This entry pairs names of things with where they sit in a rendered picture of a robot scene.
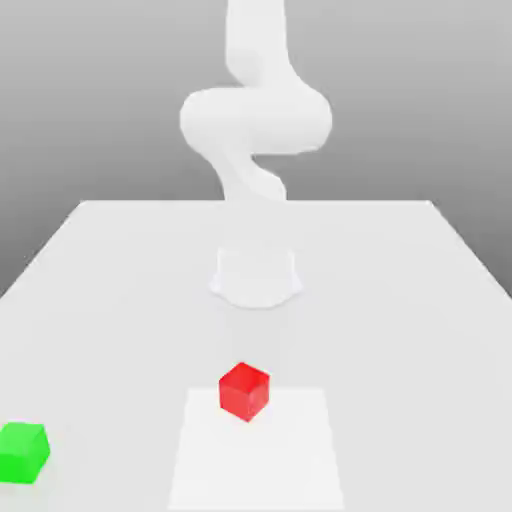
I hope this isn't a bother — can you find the small green cube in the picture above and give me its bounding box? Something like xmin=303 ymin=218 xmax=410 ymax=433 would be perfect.
xmin=0 ymin=421 xmax=52 ymax=486

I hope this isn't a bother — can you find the small red cube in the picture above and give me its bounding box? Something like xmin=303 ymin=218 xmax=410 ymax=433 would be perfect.
xmin=218 ymin=361 xmax=271 ymax=424

